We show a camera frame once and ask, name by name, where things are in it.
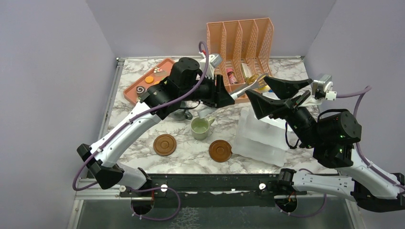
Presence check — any yellow frosted donut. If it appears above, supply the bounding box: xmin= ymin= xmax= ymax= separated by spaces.
xmin=246 ymin=73 xmax=271 ymax=93

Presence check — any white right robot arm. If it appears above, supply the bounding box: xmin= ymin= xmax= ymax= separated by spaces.
xmin=195 ymin=75 xmax=405 ymax=212

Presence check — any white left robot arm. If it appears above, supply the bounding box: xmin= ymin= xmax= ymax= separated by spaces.
xmin=77 ymin=56 xmax=268 ymax=196

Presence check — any pink bottle in organizer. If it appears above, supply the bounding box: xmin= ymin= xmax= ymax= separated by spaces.
xmin=226 ymin=67 xmax=238 ymax=85

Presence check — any dark blue-green ceramic mug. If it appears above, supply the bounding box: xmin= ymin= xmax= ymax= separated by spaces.
xmin=171 ymin=109 xmax=193 ymax=121

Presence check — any white tiered dessert stand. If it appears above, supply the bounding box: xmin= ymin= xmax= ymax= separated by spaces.
xmin=232 ymin=107 xmax=289 ymax=167

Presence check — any light green ceramic mug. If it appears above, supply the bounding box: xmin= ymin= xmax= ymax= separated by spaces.
xmin=191 ymin=116 xmax=215 ymax=140

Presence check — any tan box in organizer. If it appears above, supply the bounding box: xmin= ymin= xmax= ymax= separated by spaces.
xmin=241 ymin=63 xmax=253 ymax=81

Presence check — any pink dessert tray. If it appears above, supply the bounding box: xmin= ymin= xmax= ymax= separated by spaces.
xmin=123 ymin=58 xmax=175 ymax=104

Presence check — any right brown wooden coaster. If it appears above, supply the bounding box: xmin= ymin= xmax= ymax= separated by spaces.
xmin=209 ymin=140 xmax=232 ymax=163

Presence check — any brown wooden coaster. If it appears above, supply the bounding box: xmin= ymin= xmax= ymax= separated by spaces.
xmin=209 ymin=140 xmax=232 ymax=163
xmin=153 ymin=134 xmax=177 ymax=156

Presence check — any pink mesh file organizer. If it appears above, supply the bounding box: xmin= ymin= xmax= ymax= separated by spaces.
xmin=206 ymin=18 xmax=274 ymax=92

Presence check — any orange round biscuit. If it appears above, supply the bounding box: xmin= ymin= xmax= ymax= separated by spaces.
xmin=144 ymin=76 xmax=154 ymax=84

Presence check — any left brown wooden coaster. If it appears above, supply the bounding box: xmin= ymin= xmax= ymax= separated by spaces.
xmin=153 ymin=134 xmax=177 ymax=156

